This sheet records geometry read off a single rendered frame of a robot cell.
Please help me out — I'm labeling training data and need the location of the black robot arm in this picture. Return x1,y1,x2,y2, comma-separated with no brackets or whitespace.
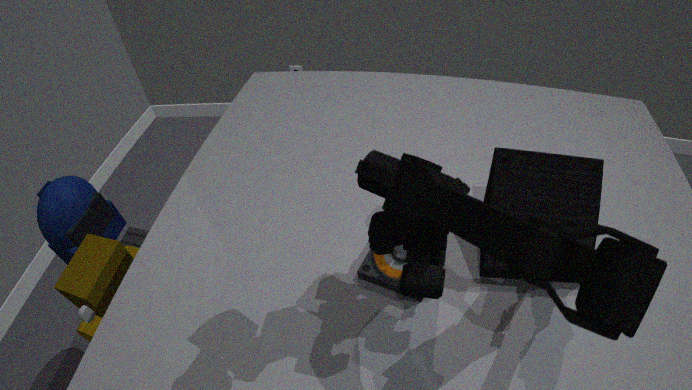
355,149,667,340

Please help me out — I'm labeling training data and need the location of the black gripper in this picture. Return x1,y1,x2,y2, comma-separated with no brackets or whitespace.
399,224,449,299

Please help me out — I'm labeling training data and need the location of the orange round plate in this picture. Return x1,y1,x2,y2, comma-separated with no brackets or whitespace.
373,252,407,281

